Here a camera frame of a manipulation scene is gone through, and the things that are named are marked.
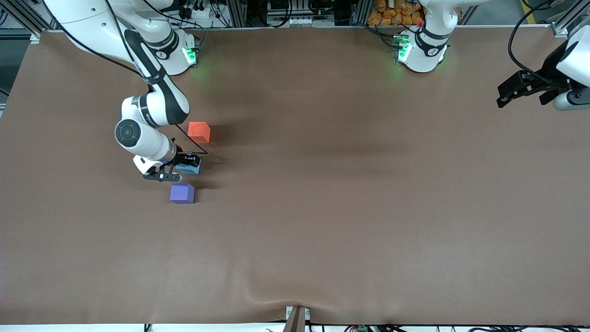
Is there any aluminium frame strut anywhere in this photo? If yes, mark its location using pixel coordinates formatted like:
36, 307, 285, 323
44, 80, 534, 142
0, 0, 56, 40
551, 0, 590, 37

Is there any white power strip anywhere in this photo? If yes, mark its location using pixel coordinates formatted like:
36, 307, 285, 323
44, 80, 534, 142
180, 0, 222, 21

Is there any orange foam block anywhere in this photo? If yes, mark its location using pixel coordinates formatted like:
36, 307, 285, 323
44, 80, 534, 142
187, 121, 212, 144

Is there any grey electronics rack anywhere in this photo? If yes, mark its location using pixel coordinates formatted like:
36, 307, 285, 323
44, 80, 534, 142
266, 0, 335, 28

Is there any purple foam block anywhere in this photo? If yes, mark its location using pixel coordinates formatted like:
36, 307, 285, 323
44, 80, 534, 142
169, 183, 195, 204

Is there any metal table clamp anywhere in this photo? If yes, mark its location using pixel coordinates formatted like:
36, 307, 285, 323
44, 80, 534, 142
285, 305, 311, 332

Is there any bag of orange items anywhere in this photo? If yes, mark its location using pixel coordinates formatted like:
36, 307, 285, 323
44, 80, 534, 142
367, 0, 425, 26

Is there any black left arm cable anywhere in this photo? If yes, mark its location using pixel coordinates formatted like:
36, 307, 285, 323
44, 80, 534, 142
508, 0, 565, 86

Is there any brown table mat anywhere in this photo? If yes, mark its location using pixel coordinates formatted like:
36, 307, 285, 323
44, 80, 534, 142
0, 25, 590, 326

